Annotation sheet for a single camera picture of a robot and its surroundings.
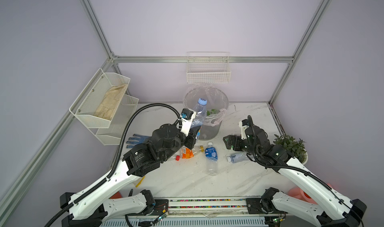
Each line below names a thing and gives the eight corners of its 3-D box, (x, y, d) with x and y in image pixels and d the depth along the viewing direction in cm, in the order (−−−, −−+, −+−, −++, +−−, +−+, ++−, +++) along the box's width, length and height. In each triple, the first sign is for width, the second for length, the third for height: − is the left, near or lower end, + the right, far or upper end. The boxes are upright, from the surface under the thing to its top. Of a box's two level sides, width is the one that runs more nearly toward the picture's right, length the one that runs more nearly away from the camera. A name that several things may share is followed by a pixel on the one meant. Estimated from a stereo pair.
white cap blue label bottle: (206, 175, 85) (206, 173, 82) (204, 144, 98) (205, 141, 95) (218, 175, 85) (219, 173, 82) (215, 144, 98) (216, 141, 95)
